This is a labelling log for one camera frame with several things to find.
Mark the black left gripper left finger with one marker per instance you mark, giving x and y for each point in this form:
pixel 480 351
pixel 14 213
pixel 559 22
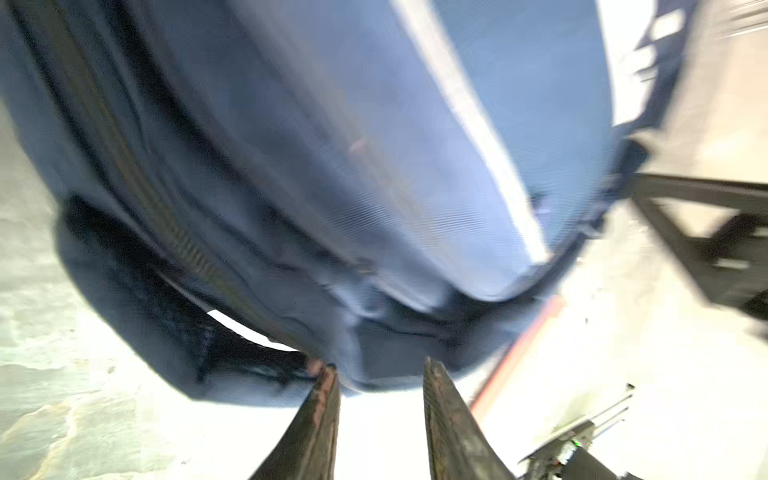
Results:
pixel 307 449

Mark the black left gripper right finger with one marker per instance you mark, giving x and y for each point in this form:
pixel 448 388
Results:
pixel 457 446

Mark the navy blue student backpack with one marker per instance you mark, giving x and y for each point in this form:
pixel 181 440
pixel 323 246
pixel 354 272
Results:
pixel 247 189

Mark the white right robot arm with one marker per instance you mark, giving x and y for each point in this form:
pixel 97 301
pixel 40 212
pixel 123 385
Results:
pixel 730 266

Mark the pink pencil case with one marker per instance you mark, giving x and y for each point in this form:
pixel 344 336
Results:
pixel 501 376

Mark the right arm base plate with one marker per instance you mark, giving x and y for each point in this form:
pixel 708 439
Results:
pixel 565 454

